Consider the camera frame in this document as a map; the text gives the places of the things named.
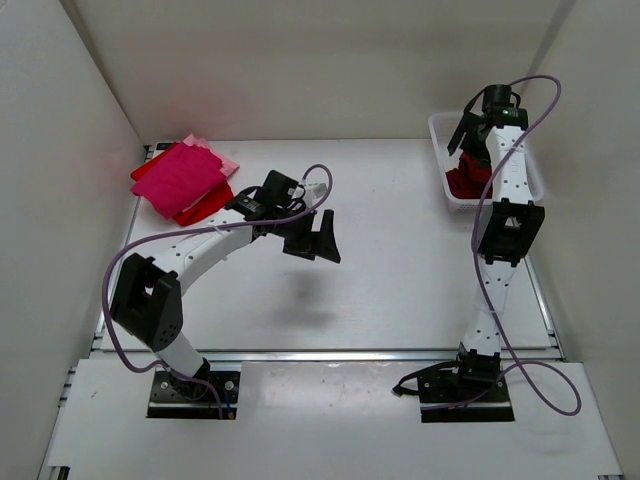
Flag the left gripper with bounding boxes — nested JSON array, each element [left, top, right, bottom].
[[276, 203, 342, 260]]

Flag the dark red clothes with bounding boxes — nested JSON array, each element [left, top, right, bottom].
[[446, 153, 492, 200]]

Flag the red t shirt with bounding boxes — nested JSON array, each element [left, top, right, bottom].
[[131, 150, 233, 227]]

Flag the pink t shirt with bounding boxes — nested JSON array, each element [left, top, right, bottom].
[[182, 134, 239, 178]]

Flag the magenta t shirt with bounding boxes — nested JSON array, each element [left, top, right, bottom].
[[131, 142, 226, 219]]

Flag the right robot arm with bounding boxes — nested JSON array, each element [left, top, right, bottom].
[[392, 84, 545, 404]]

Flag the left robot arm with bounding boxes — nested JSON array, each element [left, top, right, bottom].
[[102, 170, 341, 401]]

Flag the white plastic basket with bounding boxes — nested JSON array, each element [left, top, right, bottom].
[[428, 112, 545, 213]]

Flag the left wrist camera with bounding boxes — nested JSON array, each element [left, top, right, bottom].
[[294, 183, 328, 205]]

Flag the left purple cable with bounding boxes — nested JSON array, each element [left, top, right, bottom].
[[102, 163, 335, 419]]

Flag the purple cable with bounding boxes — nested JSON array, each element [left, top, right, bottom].
[[102, 163, 335, 419], [419, 74, 584, 416]]

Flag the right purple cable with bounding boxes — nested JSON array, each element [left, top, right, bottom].
[[419, 74, 584, 416]]

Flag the aluminium table rail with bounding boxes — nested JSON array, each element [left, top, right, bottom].
[[204, 349, 564, 363]]

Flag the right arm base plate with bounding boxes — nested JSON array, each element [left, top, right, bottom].
[[417, 370, 515, 424]]

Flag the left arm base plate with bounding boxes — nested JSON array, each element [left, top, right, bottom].
[[147, 367, 241, 421]]

